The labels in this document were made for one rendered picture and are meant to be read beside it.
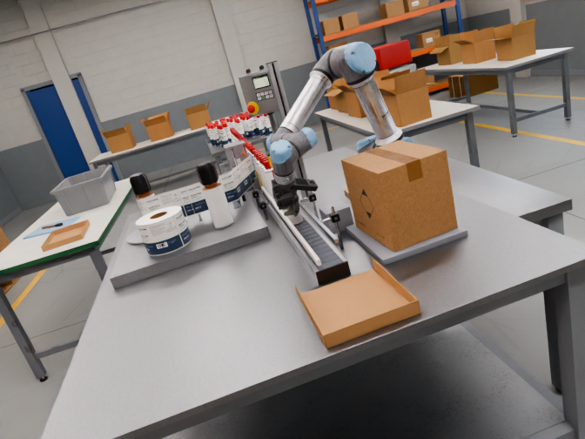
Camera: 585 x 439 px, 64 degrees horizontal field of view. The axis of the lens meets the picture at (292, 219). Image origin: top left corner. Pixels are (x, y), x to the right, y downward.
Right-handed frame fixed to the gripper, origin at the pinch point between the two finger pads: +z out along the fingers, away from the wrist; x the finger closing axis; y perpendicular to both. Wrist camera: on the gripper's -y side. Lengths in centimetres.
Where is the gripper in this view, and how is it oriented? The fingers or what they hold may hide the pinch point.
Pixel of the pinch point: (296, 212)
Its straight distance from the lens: 183.5
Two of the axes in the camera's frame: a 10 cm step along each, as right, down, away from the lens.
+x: 3.2, 6.9, -6.5
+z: 1.1, 6.5, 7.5
